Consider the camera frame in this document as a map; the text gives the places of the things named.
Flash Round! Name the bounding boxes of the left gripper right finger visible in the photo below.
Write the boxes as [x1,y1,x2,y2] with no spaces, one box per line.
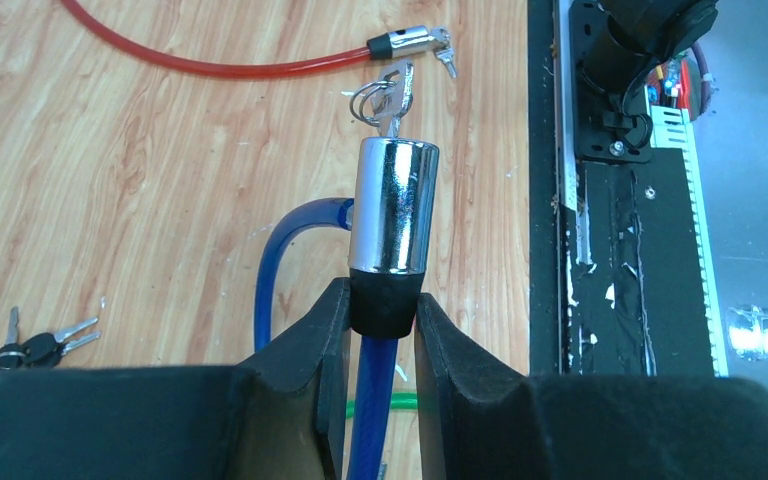
[415,293,768,479]

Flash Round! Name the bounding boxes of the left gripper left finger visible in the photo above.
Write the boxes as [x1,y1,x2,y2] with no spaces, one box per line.
[0,278,350,479]

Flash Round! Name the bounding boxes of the green cable lock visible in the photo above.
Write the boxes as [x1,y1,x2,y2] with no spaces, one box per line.
[345,392,420,420]

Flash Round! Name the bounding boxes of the blue cable lock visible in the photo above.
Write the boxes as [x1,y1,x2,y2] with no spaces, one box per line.
[253,137,439,479]

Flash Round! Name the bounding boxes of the black padlock keys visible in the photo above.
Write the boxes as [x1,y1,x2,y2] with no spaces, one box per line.
[0,306,101,371]

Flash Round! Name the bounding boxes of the red lock silver keys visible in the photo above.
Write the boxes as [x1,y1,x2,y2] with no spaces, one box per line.
[430,26,458,79]

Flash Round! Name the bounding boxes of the red cable lock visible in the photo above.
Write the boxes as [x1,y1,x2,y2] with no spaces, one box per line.
[60,0,434,80]

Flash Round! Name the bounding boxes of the blue lock silver keys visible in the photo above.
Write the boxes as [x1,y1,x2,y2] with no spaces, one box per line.
[349,60,414,138]

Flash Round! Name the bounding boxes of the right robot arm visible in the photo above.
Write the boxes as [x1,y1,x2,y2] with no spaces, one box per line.
[569,0,718,164]

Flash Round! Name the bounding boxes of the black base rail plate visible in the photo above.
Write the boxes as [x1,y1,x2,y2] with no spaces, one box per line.
[526,1,729,377]

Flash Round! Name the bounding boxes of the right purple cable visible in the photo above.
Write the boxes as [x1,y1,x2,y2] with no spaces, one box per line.
[689,39,717,117]

